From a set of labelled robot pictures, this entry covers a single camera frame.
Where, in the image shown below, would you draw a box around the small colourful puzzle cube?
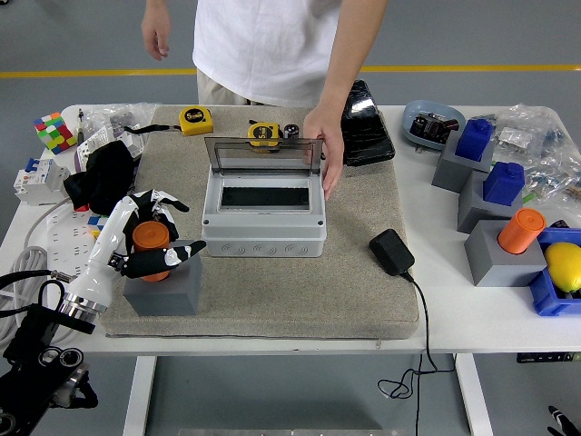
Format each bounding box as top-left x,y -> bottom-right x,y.
86,213 -> 111,240

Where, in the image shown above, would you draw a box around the large clear parts bag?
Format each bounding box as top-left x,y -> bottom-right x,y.
487,104 -> 581,205

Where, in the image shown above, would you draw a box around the round yellow tape measure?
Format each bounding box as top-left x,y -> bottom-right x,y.
247,120 -> 282,155

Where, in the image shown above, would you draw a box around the person torso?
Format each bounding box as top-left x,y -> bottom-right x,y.
192,0 -> 344,108

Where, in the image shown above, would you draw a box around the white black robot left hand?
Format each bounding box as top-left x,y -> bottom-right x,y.
67,188 -> 208,314

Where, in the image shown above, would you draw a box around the dark brown components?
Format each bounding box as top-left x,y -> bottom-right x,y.
409,113 -> 459,142

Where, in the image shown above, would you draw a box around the beige fabric mat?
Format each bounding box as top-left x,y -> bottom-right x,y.
98,105 -> 419,341

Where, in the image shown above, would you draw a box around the dark transparent hinged box lid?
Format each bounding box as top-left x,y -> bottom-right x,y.
202,135 -> 324,176

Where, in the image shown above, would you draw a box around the square yellow tape measure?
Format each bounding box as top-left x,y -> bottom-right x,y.
123,106 -> 214,136

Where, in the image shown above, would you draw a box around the black glossy pouch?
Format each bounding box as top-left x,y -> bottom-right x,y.
340,80 -> 396,166

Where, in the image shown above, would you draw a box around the black cloth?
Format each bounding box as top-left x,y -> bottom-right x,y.
63,140 -> 137,215

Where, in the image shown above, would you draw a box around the black adapter cord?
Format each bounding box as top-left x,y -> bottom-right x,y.
377,270 -> 457,436

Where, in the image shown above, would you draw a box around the grey holder block round hole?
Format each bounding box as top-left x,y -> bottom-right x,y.
122,252 -> 203,317
463,219 -> 548,287

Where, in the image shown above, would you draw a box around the large colourful puzzle cube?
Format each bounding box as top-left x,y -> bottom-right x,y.
33,112 -> 78,155

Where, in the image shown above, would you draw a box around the white power strip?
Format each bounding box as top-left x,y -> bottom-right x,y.
44,209 -> 109,285

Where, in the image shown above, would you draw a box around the light blue bowl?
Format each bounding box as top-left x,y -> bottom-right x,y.
402,99 -> 468,153

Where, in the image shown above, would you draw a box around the black power adapter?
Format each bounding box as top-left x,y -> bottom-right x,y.
368,228 -> 416,276

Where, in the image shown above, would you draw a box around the black table control panel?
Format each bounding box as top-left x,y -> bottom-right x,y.
516,352 -> 581,363

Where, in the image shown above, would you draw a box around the orange cylindrical battery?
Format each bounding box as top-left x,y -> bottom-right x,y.
131,221 -> 176,282
497,208 -> 547,255

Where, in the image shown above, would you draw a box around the white table leg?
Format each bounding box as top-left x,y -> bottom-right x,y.
122,355 -> 158,436
456,353 -> 494,436

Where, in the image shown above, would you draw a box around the person's left hand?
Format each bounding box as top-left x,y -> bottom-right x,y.
301,106 -> 346,202

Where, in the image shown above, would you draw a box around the blue plastic bin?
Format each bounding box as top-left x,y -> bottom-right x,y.
527,226 -> 581,317

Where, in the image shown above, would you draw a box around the person's right hand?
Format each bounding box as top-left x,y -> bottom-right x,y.
141,12 -> 172,62

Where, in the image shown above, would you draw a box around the blue block battery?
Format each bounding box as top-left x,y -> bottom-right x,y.
482,162 -> 526,207
455,118 -> 495,163

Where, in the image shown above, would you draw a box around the white purple packet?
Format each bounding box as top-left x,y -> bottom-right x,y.
74,125 -> 114,173

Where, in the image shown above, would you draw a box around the yellow lemon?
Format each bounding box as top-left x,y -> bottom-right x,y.
543,242 -> 581,293

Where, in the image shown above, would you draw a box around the small clear bag white parts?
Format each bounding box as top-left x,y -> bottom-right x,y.
494,125 -> 536,151

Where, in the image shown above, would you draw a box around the white circuit breaker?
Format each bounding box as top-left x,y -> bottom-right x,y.
13,157 -> 72,208

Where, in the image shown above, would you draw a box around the grey plastic junction box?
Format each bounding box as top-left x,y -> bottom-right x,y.
201,165 -> 328,259

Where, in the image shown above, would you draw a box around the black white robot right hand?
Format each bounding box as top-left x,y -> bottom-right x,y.
547,405 -> 581,436

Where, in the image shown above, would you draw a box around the clear bag dark parts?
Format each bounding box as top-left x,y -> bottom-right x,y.
84,103 -> 160,137

